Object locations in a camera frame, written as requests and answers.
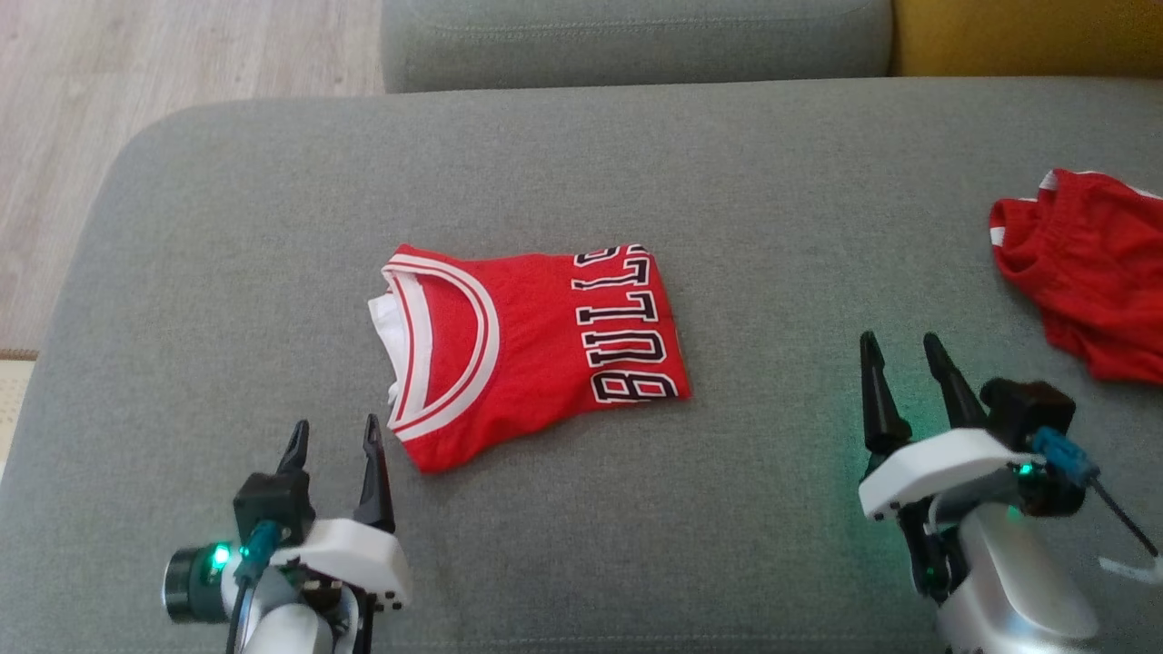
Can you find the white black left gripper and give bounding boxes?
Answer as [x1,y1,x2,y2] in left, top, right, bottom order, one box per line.
[271,414,413,654]

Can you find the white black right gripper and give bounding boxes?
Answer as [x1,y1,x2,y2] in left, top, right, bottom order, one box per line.
[859,331,1048,602]

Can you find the red shorts with white stripe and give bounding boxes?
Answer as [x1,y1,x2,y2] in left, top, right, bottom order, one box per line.
[989,168,1163,386]

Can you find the red Bulls basketball jersey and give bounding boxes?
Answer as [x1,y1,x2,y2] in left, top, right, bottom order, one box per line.
[367,242,694,476]

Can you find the grey sofa seat cushion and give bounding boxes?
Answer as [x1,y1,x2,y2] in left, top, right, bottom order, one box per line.
[0,77,1163,654]

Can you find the yellow sofa cushion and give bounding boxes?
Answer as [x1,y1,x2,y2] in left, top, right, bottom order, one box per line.
[890,0,1163,82]

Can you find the grey sofa back cushion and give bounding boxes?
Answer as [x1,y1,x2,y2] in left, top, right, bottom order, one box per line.
[380,0,897,95]

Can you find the left blue-plug black cable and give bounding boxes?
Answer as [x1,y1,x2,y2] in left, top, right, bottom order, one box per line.
[223,520,284,654]

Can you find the blue-plug black cable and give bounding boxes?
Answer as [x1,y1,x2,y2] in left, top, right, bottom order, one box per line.
[223,520,284,654]
[1031,427,1161,559]

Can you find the right blue-plug black cable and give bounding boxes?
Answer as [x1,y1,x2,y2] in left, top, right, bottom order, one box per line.
[1031,427,1161,559]

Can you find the white cable tag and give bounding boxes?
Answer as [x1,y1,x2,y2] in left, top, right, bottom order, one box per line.
[1098,554,1163,588]

